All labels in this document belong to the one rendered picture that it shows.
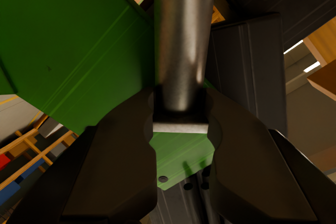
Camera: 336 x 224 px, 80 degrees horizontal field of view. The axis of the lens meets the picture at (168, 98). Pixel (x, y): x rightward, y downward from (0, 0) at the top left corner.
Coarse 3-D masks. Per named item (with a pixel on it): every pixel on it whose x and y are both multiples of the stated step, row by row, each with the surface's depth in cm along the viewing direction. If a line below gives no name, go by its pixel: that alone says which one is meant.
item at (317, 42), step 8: (328, 24) 75; (312, 32) 77; (320, 32) 77; (328, 32) 76; (304, 40) 84; (312, 40) 78; (320, 40) 77; (328, 40) 77; (312, 48) 82; (320, 48) 78; (328, 48) 78; (320, 56) 80; (328, 56) 79; (320, 64) 88
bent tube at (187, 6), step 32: (160, 0) 9; (192, 0) 9; (160, 32) 10; (192, 32) 10; (160, 64) 11; (192, 64) 10; (160, 96) 12; (192, 96) 12; (160, 128) 12; (192, 128) 12
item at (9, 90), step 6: (0, 60) 14; (0, 66) 14; (0, 72) 14; (6, 72) 15; (0, 78) 15; (6, 78) 15; (0, 84) 15; (6, 84) 15; (12, 84) 15; (0, 90) 15; (6, 90) 15; (12, 90) 15
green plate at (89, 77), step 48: (0, 0) 12; (48, 0) 12; (96, 0) 12; (0, 48) 14; (48, 48) 14; (96, 48) 14; (144, 48) 14; (48, 96) 16; (96, 96) 16; (192, 144) 18
